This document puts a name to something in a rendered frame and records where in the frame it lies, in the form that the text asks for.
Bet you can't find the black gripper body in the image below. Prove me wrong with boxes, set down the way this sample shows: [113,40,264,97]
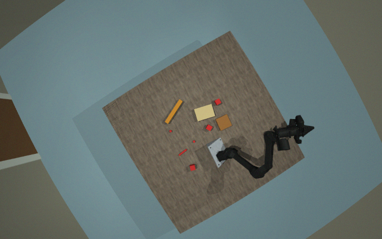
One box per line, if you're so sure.
[286,115,304,144]

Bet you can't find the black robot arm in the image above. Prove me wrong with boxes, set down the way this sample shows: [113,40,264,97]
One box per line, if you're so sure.
[216,126,290,179]

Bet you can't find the orange flat bar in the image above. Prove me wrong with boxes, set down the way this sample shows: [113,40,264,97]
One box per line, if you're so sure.
[165,99,183,124]

